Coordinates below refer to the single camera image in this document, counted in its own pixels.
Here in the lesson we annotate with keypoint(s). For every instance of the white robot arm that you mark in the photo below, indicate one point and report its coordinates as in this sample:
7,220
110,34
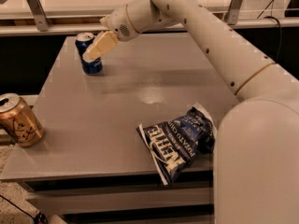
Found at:
256,157

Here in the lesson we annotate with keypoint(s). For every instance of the metal railing bracket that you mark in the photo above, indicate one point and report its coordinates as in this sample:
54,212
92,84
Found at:
232,14
41,20

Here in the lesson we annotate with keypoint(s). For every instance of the grey drawer cabinet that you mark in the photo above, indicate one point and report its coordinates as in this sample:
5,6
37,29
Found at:
91,162

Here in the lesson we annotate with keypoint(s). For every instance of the left metal railing bracket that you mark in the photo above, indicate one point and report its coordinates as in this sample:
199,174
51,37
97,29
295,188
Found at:
41,20

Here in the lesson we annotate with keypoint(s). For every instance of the right metal railing bracket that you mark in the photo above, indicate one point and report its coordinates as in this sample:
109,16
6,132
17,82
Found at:
232,14

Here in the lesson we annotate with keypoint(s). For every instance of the orange soda can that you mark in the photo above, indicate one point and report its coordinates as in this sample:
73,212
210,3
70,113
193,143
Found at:
19,121

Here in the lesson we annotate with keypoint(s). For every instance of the blue kettle chips bag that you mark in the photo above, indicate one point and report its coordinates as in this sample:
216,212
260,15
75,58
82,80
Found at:
174,144

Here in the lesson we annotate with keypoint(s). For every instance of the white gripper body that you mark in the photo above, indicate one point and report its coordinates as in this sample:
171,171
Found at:
117,22

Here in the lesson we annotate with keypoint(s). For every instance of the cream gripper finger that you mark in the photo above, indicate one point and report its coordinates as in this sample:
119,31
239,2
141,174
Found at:
103,43

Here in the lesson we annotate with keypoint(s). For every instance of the blue pepsi can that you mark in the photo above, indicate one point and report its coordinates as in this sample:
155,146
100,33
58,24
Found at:
83,41

